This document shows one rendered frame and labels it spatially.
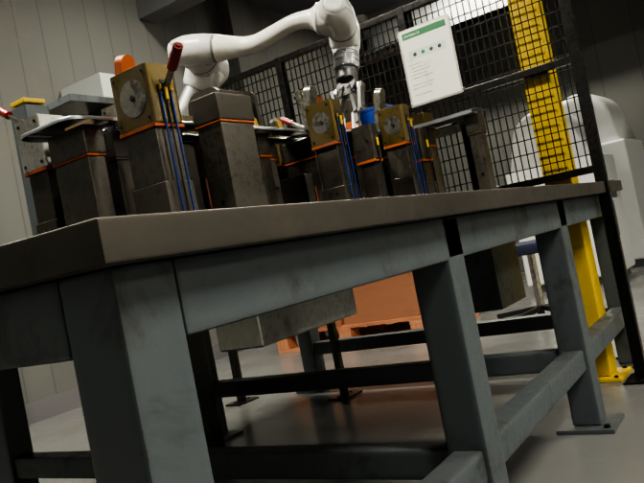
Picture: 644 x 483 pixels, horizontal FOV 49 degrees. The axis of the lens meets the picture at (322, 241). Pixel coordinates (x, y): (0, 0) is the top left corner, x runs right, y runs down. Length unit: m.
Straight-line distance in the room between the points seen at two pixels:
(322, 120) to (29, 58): 3.41
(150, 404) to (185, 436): 0.05
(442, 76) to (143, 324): 2.31
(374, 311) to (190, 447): 4.02
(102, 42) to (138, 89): 4.17
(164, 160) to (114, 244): 0.79
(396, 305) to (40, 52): 2.87
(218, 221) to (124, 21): 5.16
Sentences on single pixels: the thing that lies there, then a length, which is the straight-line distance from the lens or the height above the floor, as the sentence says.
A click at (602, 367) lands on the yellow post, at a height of 0.05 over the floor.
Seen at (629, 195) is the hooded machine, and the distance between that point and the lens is 6.83.
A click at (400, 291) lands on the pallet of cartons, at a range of 4.57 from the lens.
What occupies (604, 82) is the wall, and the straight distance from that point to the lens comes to 8.41.
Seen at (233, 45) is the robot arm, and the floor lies 1.42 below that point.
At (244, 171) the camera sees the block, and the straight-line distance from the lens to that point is 1.60.
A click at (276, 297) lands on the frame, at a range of 0.84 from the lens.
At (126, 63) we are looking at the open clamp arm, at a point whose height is 1.09.
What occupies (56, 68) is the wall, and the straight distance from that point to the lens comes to 5.24.
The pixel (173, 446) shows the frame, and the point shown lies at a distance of 0.70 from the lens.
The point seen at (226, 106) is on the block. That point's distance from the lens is 1.61.
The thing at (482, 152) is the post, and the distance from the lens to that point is 2.34.
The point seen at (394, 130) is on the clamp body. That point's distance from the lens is 2.23.
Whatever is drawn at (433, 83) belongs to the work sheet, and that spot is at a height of 1.21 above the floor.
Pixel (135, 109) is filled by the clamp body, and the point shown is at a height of 0.98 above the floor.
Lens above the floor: 0.63
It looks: 1 degrees up
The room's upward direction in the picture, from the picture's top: 11 degrees counter-clockwise
